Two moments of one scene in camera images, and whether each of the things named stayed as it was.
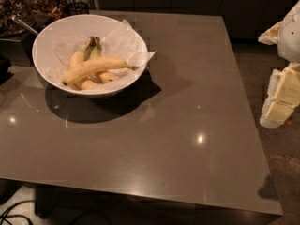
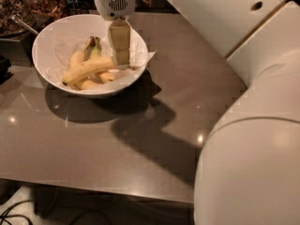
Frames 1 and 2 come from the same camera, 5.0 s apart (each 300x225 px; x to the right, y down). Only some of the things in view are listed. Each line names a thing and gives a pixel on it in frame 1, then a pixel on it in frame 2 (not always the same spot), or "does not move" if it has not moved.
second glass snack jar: [45, 3] does not move
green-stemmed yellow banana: [104, 77] does not move
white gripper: [291, 37] to [114, 4]
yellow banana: [79, 57] does not move
